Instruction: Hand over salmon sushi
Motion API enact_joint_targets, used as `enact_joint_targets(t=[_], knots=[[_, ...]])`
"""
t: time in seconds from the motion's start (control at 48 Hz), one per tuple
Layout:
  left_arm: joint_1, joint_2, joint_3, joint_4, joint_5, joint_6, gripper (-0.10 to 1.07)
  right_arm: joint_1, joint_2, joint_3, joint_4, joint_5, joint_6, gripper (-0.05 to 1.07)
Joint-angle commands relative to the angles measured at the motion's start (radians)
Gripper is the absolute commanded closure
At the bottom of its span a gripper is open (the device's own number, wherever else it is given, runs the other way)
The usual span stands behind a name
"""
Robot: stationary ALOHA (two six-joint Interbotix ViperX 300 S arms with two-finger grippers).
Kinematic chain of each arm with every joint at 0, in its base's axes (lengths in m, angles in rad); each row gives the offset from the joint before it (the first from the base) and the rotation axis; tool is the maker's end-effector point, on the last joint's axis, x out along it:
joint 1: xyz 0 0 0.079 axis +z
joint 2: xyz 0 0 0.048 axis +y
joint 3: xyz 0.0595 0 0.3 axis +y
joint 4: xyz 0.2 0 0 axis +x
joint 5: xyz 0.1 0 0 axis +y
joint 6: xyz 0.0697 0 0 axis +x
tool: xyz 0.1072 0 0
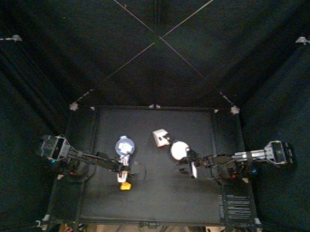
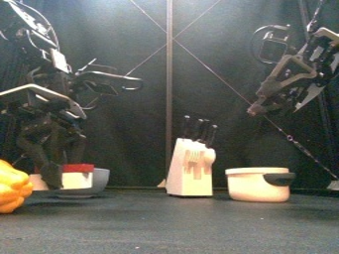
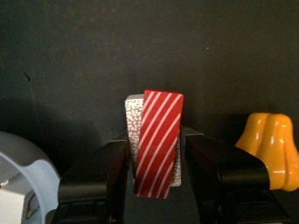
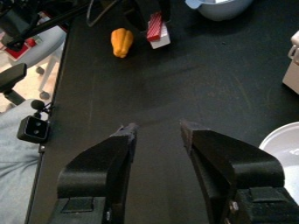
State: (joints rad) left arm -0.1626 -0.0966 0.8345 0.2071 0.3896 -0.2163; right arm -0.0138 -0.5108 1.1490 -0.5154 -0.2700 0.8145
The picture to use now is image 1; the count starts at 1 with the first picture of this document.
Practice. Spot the orange salmon sushi toy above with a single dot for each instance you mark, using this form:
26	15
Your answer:
126	186

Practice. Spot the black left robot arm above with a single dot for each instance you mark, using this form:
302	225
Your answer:
80	155

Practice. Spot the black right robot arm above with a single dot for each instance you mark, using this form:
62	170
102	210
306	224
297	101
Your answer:
246	157

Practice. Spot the white round plate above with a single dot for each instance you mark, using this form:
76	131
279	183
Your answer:
179	150

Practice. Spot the blue patterned plate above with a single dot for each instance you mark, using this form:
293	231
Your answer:
124	146

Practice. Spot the white toy box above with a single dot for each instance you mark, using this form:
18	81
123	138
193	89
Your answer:
161	137

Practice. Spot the silver frame corner bracket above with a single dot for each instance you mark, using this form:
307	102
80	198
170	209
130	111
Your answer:
15	38
74	105
302	40
234	109
154	106

